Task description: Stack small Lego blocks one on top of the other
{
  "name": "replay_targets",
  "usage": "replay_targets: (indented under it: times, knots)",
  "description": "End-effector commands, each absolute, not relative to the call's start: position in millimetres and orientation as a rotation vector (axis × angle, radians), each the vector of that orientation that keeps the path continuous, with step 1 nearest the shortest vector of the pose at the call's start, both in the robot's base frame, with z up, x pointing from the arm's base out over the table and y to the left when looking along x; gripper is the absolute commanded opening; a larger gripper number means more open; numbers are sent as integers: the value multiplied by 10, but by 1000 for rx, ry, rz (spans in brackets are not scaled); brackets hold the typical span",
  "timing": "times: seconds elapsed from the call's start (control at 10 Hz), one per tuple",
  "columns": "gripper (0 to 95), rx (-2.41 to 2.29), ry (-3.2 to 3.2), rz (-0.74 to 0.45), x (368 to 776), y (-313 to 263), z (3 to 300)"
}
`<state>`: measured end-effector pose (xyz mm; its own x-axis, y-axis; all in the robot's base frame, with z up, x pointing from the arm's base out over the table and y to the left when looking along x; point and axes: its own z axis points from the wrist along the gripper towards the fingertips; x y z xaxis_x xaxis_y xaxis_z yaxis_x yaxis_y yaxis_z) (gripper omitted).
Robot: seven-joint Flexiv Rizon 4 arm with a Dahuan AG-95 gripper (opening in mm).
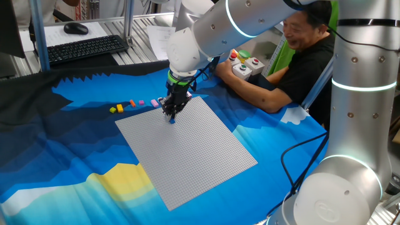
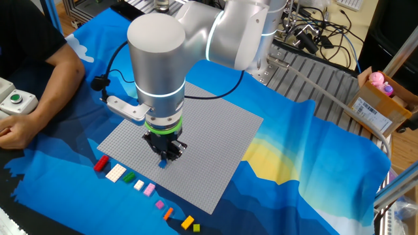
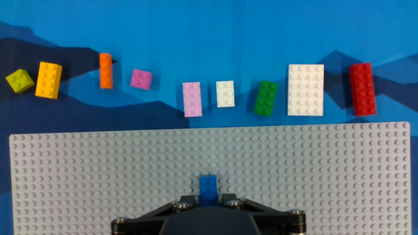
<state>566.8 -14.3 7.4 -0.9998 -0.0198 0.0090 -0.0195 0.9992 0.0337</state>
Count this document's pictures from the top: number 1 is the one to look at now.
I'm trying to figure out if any blue aluminium frame post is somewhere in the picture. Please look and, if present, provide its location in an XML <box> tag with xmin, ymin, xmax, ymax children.
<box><xmin>29</xmin><ymin>0</ymin><xmax>51</xmax><ymax>72</ymax></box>

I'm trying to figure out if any black camera cable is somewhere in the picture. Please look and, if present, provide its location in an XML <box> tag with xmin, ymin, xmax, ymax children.
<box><xmin>267</xmin><ymin>131</ymin><xmax>329</xmax><ymax>217</ymax></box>

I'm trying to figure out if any white paper under mouse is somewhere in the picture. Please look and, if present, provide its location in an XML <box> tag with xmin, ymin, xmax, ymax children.
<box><xmin>18</xmin><ymin>21</ymin><xmax>109</xmax><ymax>53</ymax></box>

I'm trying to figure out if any red white striped pole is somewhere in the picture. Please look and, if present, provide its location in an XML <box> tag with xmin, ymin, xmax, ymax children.
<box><xmin>74</xmin><ymin>0</ymin><xmax>88</xmax><ymax>21</ymax></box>

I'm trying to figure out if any black computer monitor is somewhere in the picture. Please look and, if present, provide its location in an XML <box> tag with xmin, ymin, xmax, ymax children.
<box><xmin>0</xmin><ymin>0</ymin><xmax>26</xmax><ymax>79</ymax></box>

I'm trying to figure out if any white perforated shelf frame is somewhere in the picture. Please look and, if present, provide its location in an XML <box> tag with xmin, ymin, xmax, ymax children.
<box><xmin>265</xmin><ymin>24</ymin><xmax>289</xmax><ymax>66</ymax></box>

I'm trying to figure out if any grey Lego baseplate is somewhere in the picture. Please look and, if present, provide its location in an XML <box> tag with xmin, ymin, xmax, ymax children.
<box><xmin>114</xmin><ymin>95</ymin><xmax>259</xmax><ymax>212</ymax></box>

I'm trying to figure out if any person in black shirt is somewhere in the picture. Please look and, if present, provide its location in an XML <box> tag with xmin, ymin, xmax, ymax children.
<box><xmin>274</xmin><ymin>0</ymin><xmax>337</xmax><ymax>129</ymax></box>

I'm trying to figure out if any black computer mouse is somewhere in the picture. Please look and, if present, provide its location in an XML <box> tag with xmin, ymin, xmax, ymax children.
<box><xmin>63</xmin><ymin>22</ymin><xmax>89</xmax><ymax>36</ymax></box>

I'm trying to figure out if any white green-button switch box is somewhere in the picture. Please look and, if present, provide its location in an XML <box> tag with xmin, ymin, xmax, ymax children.
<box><xmin>231</xmin><ymin>62</ymin><xmax>253</xmax><ymax>81</ymax></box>

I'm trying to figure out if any white red-button switch box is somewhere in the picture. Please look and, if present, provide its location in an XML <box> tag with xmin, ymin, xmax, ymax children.
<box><xmin>244</xmin><ymin>57</ymin><xmax>266</xmax><ymax>76</ymax></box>
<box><xmin>227</xmin><ymin>52</ymin><xmax>240</xmax><ymax>66</ymax></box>

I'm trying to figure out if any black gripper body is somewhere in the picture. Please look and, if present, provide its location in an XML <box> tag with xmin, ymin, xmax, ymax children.
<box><xmin>166</xmin><ymin>81</ymin><xmax>195</xmax><ymax>104</ymax></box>

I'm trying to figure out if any printed white paper sheet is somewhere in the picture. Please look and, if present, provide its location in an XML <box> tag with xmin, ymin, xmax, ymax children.
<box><xmin>146</xmin><ymin>25</ymin><xmax>176</xmax><ymax>61</ymax></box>

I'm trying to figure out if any person's right forearm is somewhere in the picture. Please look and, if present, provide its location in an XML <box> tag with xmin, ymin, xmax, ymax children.
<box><xmin>265</xmin><ymin>65</ymin><xmax>290</xmax><ymax>86</ymax></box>

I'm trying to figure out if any bluish aluminium frame post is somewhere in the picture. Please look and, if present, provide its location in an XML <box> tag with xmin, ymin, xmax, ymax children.
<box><xmin>301</xmin><ymin>56</ymin><xmax>335</xmax><ymax>111</ymax></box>

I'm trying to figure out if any black computer keyboard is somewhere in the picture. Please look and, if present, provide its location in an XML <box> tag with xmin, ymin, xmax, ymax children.
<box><xmin>46</xmin><ymin>34</ymin><xmax>129</xmax><ymax>66</ymax></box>

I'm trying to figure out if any blue landscape print cloth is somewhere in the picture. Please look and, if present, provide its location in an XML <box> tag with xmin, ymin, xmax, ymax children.
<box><xmin>0</xmin><ymin>59</ymin><xmax>332</xmax><ymax>225</ymax></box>

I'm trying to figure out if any person in white shirt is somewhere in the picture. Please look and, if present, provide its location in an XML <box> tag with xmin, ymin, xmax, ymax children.
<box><xmin>12</xmin><ymin>0</ymin><xmax>81</xmax><ymax>26</ymax></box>

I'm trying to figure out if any person's left hand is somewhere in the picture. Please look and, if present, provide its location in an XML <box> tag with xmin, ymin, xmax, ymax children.
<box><xmin>214</xmin><ymin>59</ymin><xmax>234</xmax><ymax>81</ymax></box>

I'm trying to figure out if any person's left forearm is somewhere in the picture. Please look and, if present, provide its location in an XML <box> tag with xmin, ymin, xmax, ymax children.
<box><xmin>226</xmin><ymin>70</ymin><xmax>294</xmax><ymax>114</ymax></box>

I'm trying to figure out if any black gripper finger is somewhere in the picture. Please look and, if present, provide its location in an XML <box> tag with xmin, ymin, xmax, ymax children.
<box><xmin>157</xmin><ymin>94</ymin><xmax>174</xmax><ymax>122</ymax></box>
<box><xmin>171</xmin><ymin>92</ymin><xmax>193</xmax><ymax>119</ymax></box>

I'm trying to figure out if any green flange ring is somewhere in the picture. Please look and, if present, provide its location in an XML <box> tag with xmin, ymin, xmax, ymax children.
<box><xmin>166</xmin><ymin>70</ymin><xmax>196</xmax><ymax>88</ymax></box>

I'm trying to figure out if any silver aluminium frame post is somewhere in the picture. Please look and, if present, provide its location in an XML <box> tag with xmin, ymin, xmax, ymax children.
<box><xmin>122</xmin><ymin>0</ymin><xmax>136</xmax><ymax>46</ymax></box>

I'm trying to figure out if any green mushroom button yellow base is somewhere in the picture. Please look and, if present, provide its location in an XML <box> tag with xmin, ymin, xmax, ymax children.
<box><xmin>236</xmin><ymin>49</ymin><xmax>252</xmax><ymax>64</ymax></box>

